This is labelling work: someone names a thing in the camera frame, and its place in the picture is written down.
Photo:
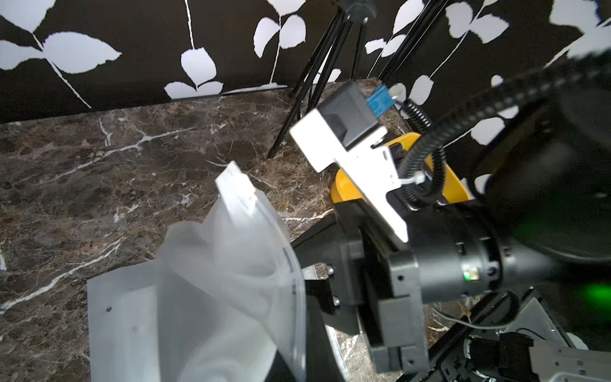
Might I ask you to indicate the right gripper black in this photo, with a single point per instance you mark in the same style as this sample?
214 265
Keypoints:
380 284

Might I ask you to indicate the clear zip-top bag top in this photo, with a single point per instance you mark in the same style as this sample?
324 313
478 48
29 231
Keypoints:
221 300

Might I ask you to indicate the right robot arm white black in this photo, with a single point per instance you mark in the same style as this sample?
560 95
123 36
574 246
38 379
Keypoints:
533 153

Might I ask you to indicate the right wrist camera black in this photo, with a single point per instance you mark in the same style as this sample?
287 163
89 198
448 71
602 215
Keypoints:
338 124

